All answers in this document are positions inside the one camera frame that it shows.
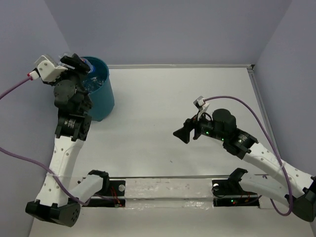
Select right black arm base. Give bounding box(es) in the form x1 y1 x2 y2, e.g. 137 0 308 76
211 179 260 207

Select small blue label bottle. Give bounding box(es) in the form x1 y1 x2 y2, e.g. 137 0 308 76
59 52 95 74

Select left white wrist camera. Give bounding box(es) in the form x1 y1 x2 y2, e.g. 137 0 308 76
27 54 68 82

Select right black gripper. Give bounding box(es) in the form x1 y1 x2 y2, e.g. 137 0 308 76
172 110 226 144

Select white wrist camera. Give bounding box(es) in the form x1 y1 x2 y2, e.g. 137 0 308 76
27 54 68 82
193 96 209 121

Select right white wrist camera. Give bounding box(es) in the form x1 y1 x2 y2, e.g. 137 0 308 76
193 96 209 121

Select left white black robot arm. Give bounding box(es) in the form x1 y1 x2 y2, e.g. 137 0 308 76
25 54 110 227

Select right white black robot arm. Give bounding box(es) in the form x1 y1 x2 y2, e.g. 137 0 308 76
173 109 316 222

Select teal plastic bin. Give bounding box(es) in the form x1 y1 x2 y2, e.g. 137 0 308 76
83 56 115 121

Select crushed clear bottle blue cap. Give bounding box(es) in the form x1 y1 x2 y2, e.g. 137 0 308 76
83 77 106 95

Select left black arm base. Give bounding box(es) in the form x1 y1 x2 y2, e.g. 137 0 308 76
85 180 126 208

